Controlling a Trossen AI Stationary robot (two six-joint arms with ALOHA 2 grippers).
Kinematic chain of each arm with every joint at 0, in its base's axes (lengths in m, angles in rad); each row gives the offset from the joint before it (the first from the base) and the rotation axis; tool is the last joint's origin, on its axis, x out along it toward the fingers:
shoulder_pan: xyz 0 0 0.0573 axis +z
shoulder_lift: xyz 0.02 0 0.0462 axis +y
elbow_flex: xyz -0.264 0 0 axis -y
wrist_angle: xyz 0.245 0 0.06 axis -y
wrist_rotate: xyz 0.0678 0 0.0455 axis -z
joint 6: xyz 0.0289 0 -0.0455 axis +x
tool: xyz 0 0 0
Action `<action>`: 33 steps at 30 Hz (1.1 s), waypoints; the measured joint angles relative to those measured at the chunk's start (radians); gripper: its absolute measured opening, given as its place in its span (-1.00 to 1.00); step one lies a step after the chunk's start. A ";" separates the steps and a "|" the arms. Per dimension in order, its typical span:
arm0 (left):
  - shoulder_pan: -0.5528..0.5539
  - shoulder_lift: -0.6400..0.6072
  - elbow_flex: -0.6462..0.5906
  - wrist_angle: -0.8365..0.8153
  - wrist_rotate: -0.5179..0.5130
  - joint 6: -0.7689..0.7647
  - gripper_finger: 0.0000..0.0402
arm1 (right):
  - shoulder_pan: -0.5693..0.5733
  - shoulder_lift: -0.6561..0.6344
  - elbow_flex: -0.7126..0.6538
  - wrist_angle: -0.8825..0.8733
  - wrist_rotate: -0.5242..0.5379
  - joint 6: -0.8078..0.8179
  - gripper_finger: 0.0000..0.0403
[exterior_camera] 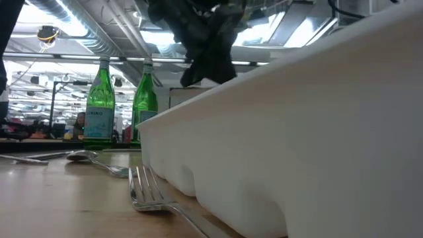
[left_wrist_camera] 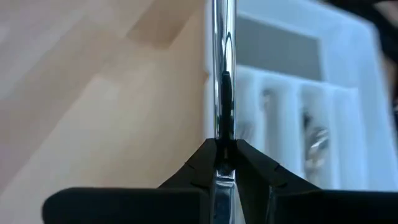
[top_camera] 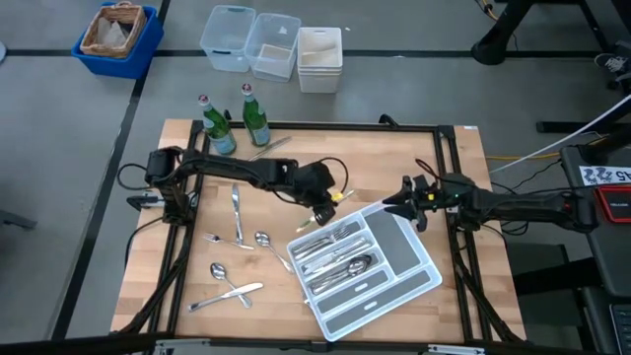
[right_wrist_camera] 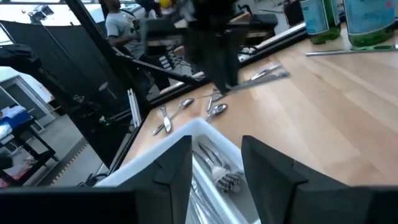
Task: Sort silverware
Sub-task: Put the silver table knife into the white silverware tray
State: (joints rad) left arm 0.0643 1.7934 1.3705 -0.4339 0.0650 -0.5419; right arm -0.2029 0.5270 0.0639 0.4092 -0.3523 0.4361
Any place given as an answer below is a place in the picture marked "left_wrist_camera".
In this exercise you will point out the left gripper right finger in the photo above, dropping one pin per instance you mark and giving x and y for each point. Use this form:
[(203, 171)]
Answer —
[(295, 205)]

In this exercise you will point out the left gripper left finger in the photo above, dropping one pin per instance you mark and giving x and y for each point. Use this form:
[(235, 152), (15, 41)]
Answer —
[(155, 205)]

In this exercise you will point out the silver knife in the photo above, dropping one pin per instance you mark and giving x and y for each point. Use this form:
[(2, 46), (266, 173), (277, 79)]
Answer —
[(224, 46)]

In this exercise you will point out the silver spoon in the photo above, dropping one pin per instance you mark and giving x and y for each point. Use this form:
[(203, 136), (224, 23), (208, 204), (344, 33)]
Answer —
[(317, 146)]

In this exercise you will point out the white plastic cutlery tray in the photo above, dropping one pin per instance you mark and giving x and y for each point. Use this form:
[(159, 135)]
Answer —
[(351, 124)]

